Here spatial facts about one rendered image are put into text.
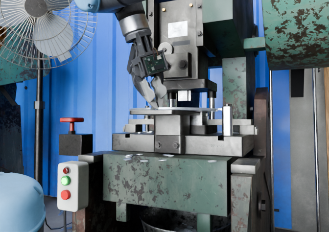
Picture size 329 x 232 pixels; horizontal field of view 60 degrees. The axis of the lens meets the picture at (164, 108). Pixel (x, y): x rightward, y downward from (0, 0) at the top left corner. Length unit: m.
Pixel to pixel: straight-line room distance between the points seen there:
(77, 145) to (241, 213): 0.54
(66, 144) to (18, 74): 1.21
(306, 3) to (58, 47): 1.16
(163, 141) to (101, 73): 1.82
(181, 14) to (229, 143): 0.47
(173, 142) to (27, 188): 0.57
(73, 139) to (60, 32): 0.72
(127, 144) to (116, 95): 1.56
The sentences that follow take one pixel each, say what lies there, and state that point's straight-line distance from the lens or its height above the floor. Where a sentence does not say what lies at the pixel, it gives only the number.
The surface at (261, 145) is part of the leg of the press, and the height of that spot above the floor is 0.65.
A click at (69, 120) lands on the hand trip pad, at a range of 0.98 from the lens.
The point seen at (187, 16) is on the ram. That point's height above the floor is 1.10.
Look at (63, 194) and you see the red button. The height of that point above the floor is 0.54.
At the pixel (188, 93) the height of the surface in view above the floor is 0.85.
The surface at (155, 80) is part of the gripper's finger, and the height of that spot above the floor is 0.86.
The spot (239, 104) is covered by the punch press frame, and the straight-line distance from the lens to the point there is 1.18.
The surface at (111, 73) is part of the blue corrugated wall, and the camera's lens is 2.54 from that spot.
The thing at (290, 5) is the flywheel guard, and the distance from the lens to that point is 0.77.
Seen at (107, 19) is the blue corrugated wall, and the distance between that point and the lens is 2.73.
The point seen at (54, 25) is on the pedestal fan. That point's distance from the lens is 1.60.
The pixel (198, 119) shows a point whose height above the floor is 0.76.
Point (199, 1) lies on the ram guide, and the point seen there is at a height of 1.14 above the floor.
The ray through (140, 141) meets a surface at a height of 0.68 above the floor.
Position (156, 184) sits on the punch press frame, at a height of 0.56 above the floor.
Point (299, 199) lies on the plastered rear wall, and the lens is 2.22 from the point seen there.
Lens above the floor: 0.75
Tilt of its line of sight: 2 degrees up
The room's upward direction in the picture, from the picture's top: straight up
